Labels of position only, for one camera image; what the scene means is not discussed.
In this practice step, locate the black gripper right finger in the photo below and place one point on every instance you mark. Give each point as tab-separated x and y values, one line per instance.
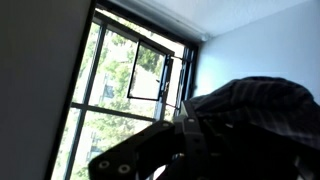
240	156

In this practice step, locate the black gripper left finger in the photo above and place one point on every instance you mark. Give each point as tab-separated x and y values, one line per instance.
146	146

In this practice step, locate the blue striped shirt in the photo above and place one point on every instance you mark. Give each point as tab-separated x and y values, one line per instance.
266	103

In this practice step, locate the open hinged window pane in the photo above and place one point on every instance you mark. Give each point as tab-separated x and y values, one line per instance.
146	73

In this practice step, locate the dark framed window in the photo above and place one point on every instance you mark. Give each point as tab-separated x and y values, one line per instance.
100	83

